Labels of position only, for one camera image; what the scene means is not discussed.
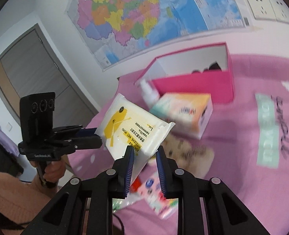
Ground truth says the purple garment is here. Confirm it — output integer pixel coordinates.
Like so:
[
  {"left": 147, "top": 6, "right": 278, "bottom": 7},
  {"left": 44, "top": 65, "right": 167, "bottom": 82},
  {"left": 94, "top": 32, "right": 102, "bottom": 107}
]
[{"left": 0, "top": 120, "right": 20, "bottom": 157}]

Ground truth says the dark cloth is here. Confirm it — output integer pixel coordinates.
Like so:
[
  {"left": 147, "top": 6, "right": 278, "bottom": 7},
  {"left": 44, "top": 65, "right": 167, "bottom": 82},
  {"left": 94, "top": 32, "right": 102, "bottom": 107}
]
[{"left": 0, "top": 135, "right": 25, "bottom": 177}]

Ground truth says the white wall socket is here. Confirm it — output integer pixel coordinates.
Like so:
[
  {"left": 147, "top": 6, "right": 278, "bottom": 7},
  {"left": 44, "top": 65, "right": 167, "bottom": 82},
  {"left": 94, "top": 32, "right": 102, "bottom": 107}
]
[
  {"left": 244, "top": 0, "right": 278, "bottom": 20},
  {"left": 268, "top": 0, "right": 289, "bottom": 27}
]

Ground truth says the black cloth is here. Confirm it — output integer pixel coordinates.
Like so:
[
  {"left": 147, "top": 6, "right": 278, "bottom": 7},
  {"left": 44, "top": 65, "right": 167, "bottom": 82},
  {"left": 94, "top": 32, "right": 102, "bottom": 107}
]
[{"left": 191, "top": 61, "right": 222, "bottom": 74}]

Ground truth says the person's left hand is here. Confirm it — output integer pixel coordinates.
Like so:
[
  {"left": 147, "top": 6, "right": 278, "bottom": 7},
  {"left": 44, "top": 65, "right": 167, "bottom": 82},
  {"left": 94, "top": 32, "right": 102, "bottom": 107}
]
[{"left": 28, "top": 160, "right": 67, "bottom": 185}]

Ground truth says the black cable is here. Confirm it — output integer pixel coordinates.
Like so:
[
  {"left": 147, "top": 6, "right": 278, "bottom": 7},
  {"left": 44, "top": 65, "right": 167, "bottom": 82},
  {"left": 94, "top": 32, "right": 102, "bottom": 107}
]
[{"left": 113, "top": 214, "right": 127, "bottom": 235}]

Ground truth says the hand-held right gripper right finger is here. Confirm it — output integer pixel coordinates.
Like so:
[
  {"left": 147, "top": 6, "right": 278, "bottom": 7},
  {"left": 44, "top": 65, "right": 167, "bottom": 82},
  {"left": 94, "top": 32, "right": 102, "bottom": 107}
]
[{"left": 156, "top": 146, "right": 271, "bottom": 235}]

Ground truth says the white yellow wet wipes pack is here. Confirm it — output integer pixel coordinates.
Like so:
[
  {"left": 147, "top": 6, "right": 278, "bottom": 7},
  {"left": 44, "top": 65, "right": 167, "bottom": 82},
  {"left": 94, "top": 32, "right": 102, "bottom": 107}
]
[{"left": 94, "top": 92, "right": 176, "bottom": 184}]

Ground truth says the colourful wall map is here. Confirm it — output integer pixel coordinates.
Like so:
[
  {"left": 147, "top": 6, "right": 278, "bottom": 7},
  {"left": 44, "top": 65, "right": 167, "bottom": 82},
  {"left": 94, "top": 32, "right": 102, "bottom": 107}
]
[{"left": 65, "top": 0, "right": 250, "bottom": 72}]

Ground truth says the person's left forearm beige sleeve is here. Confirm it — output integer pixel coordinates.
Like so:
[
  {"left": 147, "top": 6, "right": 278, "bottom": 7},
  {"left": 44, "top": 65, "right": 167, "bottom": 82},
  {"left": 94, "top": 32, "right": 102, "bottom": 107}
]
[{"left": 0, "top": 170, "right": 62, "bottom": 235}]

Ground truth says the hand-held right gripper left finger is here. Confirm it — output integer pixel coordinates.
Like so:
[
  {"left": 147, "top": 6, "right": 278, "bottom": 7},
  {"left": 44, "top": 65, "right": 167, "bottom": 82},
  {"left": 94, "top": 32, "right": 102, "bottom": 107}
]
[{"left": 21, "top": 146, "right": 135, "bottom": 235}]

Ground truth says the pink cardboard box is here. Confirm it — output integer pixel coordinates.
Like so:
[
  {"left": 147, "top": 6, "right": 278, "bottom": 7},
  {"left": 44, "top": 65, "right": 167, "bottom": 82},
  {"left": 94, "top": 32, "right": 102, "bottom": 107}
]
[{"left": 134, "top": 42, "right": 234, "bottom": 104}]

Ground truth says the white spray bottle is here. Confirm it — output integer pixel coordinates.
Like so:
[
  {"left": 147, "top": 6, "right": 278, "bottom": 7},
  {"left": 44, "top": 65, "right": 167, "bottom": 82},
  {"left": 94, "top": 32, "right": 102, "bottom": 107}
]
[{"left": 140, "top": 78, "right": 161, "bottom": 109}]

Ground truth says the grey wooden door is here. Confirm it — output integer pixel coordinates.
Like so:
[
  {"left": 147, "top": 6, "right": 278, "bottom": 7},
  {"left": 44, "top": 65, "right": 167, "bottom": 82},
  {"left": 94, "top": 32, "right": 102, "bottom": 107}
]
[{"left": 0, "top": 23, "right": 101, "bottom": 133}]

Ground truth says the pink red snack packet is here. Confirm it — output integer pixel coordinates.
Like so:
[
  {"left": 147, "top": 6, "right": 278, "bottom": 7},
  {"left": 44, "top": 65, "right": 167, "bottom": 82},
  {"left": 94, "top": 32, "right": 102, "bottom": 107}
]
[{"left": 131, "top": 171, "right": 179, "bottom": 221}]

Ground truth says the beige plush toy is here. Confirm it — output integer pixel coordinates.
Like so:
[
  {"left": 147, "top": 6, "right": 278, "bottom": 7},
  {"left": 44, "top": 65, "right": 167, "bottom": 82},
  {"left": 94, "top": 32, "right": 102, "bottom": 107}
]
[{"left": 163, "top": 133, "right": 215, "bottom": 177}]

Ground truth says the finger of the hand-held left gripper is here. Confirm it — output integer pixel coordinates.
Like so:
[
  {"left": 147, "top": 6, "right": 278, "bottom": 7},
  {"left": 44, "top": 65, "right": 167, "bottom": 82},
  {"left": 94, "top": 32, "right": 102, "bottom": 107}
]
[
  {"left": 55, "top": 136, "right": 103, "bottom": 152},
  {"left": 52, "top": 125, "right": 99, "bottom": 138}
]

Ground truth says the orange teal tissue box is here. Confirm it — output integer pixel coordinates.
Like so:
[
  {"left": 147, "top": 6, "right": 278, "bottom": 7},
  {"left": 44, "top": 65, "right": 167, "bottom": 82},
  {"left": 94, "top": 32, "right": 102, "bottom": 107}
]
[{"left": 149, "top": 92, "right": 213, "bottom": 140}]

